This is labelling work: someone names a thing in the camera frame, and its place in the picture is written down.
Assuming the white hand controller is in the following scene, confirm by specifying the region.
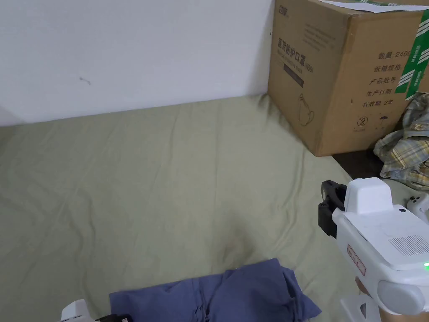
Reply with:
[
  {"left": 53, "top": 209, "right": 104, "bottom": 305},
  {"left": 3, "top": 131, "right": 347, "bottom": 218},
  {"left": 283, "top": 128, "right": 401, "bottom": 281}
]
[{"left": 405, "top": 195, "right": 429, "bottom": 224}]

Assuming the large brown cardboard carton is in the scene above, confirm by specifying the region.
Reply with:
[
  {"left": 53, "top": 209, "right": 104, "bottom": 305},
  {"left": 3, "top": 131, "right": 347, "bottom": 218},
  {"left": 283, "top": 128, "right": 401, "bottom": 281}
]
[{"left": 267, "top": 0, "right": 429, "bottom": 157}]

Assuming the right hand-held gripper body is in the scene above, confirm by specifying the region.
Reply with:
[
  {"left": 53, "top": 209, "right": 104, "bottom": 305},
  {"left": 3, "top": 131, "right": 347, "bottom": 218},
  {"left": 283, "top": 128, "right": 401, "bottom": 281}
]
[{"left": 318, "top": 179, "right": 429, "bottom": 322}]

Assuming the bed with pale green sheet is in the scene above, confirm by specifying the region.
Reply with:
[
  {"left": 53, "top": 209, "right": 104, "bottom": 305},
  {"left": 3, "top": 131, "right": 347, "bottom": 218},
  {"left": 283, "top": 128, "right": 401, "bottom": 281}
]
[{"left": 0, "top": 93, "right": 429, "bottom": 322}]

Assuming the crumpled yellow plaid shirt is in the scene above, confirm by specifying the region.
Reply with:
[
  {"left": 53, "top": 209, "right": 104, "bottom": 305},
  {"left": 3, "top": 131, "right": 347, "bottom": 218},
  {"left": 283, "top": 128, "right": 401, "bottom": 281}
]
[{"left": 373, "top": 91, "right": 429, "bottom": 188}]

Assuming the person's right hand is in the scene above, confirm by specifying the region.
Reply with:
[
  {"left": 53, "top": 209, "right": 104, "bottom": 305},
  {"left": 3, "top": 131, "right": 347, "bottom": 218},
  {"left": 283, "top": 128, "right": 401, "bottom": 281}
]
[{"left": 354, "top": 277, "right": 429, "bottom": 322}]

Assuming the dark blue shirt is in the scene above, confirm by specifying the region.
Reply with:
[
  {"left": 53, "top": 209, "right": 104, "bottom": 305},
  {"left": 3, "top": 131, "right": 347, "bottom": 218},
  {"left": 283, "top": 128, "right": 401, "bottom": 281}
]
[{"left": 109, "top": 257, "right": 322, "bottom": 322}]

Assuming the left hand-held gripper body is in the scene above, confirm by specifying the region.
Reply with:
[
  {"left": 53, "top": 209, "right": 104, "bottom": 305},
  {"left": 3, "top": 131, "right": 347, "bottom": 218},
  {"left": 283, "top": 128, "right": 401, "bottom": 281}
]
[{"left": 60, "top": 299, "right": 93, "bottom": 322}]

